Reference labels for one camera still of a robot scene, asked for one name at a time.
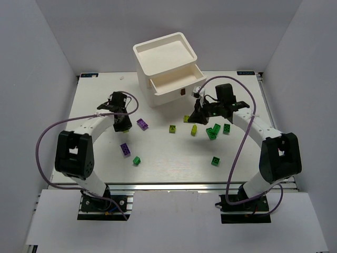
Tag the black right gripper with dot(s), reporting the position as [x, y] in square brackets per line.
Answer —
[203, 113]

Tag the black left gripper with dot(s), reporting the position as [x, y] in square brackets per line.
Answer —
[122, 124]

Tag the lime rounded lego piece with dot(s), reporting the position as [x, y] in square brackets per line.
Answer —
[194, 130]

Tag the lime long lego brick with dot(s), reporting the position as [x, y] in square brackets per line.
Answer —
[186, 118]

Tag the lime square lego brick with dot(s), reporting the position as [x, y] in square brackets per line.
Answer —
[172, 129]

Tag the white top drawer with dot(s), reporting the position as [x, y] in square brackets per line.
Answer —
[177, 84]

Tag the white three-drawer storage box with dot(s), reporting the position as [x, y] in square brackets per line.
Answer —
[166, 69]

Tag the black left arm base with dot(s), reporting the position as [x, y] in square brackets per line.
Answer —
[94, 209]

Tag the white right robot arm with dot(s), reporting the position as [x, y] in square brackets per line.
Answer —
[280, 153]

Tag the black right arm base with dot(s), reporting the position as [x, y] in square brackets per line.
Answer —
[253, 212]

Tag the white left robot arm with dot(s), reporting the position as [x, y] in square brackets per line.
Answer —
[75, 151]

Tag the purple flat lego plate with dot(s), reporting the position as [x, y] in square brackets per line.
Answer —
[142, 124]

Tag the green long lego brick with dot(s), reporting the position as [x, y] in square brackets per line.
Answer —
[216, 129]

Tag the purple lego brick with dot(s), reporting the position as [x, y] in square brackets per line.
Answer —
[125, 149]

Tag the green upright lego brick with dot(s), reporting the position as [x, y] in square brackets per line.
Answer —
[226, 128]

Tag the green small lego brick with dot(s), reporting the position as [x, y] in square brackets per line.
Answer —
[136, 161]

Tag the green square lego brick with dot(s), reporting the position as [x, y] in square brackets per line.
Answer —
[215, 161]

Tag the blue left corner label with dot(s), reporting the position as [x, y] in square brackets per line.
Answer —
[88, 75]

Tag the blue corner label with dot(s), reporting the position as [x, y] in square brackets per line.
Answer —
[245, 73]
[88, 75]

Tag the blue right corner label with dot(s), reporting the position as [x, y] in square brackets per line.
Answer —
[245, 73]

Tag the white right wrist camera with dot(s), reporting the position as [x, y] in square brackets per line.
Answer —
[198, 92]

